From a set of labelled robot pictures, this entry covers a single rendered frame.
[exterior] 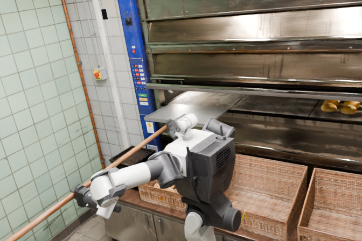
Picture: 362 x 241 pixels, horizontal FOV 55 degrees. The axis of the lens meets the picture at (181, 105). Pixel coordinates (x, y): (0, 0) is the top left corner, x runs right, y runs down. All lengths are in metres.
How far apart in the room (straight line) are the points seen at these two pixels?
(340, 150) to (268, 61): 0.73
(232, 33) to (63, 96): 1.71
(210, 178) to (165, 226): 1.19
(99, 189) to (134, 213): 1.44
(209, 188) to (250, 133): 1.03
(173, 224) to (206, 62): 1.21
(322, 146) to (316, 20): 0.81
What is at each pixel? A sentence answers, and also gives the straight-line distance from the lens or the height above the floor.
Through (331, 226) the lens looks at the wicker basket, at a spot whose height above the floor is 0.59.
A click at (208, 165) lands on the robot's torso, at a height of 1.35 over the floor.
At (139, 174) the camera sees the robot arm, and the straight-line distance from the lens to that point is 1.49.
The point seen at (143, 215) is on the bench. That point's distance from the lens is 2.83.
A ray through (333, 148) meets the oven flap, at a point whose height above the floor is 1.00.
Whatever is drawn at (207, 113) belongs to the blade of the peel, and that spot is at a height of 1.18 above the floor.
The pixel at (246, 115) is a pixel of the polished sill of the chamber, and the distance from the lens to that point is 2.53.
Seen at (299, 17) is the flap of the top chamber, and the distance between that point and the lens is 2.25.
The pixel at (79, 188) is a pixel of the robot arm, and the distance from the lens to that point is 1.84.
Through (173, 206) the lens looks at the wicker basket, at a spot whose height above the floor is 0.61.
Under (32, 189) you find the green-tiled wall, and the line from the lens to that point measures 3.31.
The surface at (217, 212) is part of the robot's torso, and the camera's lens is 1.79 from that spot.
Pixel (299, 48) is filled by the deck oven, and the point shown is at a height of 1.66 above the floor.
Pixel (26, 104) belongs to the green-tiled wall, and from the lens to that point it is 3.14.
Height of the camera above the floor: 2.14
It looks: 20 degrees down
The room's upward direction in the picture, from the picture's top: 8 degrees counter-clockwise
